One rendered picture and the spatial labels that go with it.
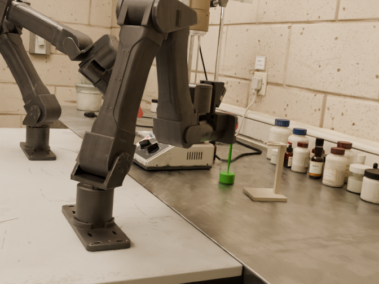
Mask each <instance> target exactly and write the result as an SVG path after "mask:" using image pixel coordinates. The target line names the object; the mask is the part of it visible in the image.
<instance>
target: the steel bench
mask: <svg viewBox="0 0 379 284"><path fill-rule="evenodd" d="M85 112H88V111H82V110H78V109H77V106H66V105H61V116H60V118H59V119H58V120H57V121H54V124H51V125H48V126H49V127H50V128H54V129H70V130H72V131H73V132H74V133H75V134H76V135H78V136H79V137H80V138H82V139H83V137H84V134H85V131H87V132H91V128H92V124H93V123H94V121H95V120H96V118H97V117H92V118H91V117H87V116H84V113H85ZM99 112H100V111H98V112H94V113H95V114H96V115H98V114H99ZM236 140H237V141H240V142H242V143H244V144H247V145H250V146H251V147H255V148H257V149H260V150H261V151H262V153H260V154H249V155H244V156H241V157H239V158H238V159H237V160H238V162H237V169H236V179H235V183H234V184H222V183H220V182H219V181H218V179H219V168H220V162H221V161H220V160H218V159H217V158H215V160H214V161H213V164H212V167H211V168H205V169H203V168H198V169H175V170H146V169H144V168H143V167H141V166H140V165H138V164H137V163H135V162H134V161H133V162H132V164H131V168H130V170H129V172H128V173H127V174H128V175H129V176H130V177H131V178H132V179H134V180H135V181H136V182H137V183H139V184H140V185H141V186H143V187H144V188H145V189H146V190H148V191H149V192H150V193H152V194H153V195H154V196H155V197H157V198H158V199H159V200H160V201H162V202H163V203H164V204H166V205H167V206H168V207H169V208H171V209H172V210H173V211H174V212H176V213H177V214H178V215H179V216H181V217H182V218H183V219H184V220H186V221H187V222H188V223H190V224H191V225H192V226H193V227H195V228H196V229H197V230H199V231H200V232H201V233H202V234H203V235H205V236H206V237H208V239H210V240H211V241H213V242H214V243H215V244H216V245H218V246H219V247H220V248H221V249H222V250H224V251H225V252H226V253H228V254H229V255H230V256H232V257H233V258H234V259H235V260H237V261H238V262H239V263H240V264H242V265H243V269H242V275H243V280H242V284H379V204H375V203H370V202H367V201H364V200H362V199H361V197H360V195H361V194H357V193H352V192H349V191H348V190H347V189H346V186H347V183H344V186H343V187H339V188H337V187H330V186H327V185H324V184H323V183H322V181H323V177H321V179H313V178H310V177H309V170H310V169H309V168H310V163H309V166H308V172H307V173H299V172H294V171H292V170H291V168H285V167H283V170H282V176H281V184H280V193H281V194H282V195H284V196H285V197H286V198H287V202H281V201H254V200H252V199H251V198H250V197H249V196H248V195H247V194H246V193H245V192H244V191H243V188H274V180H275V171H276V165H273V164H271V163H270V159H268V158H267V150H268V148H266V147H263V146H261V145H258V144H255V143H252V142H249V141H247V140H244V139H241V138H239V137H236Z"/></svg>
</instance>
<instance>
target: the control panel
mask: <svg viewBox="0 0 379 284"><path fill-rule="evenodd" d="M149 141H150V142H151V144H153V143H155V142H157V141H156V139H155V138H151V139H149ZM157 143H158V142H157ZM158 146H159V150H158V151H156V152H154V153H148V150H147V148H145V149H141V148H140V145H139V146H137V148H136V150H135V153H136V154H138V155H139V156H141V157H143V158H144V159H146V160H147V159H149V158H151V157H152V156H154V155H155V154H157V153H159V152H161V151H162V150H164V149H166V148H167V147H169V145H167V144H162V143H158Z"/></svg>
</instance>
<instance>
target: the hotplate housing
mask: <svg viewBox="0 0 379 284"><path fill-rule="evenodd" d="M214 147H215V146H213V144H211V143H208V142H206V141H203V142H199V143H194V144H193V146H191V147H190V148H188V149H185V148H180V147H175V146H172V145H169V147H167V148H166V149H164V150H162V151H161V152H159V153H157V154H155V155H154V156H152V157H151V158H149V159H147V160H146V159H144V158H143V157H141V156H139V155H138V154H136V153H135V154H134V158H133V161H134V162H135V163H137V164H138V165H140V166H141V167H143V168H144V169H146V170H175V169H198V168H203V169H205V168H211V167H212V164H213V158H214Z"/></svg>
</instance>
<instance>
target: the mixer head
mask: <svg viewBox="0 0 379 284"><path fill-rule="evenodd" d="M179 1H181V2H182V3H184V4H185V5H187V6H189V7H190V8H192V9H194V10H195V11H196V13H197V24H196V25H193V26H190V27H189V32H190V33H189V35H190V36H198V37H199V36H201V37H204V35H206V32H208V29H209V18H210V12H209V10H210V0H179Z"/></svg>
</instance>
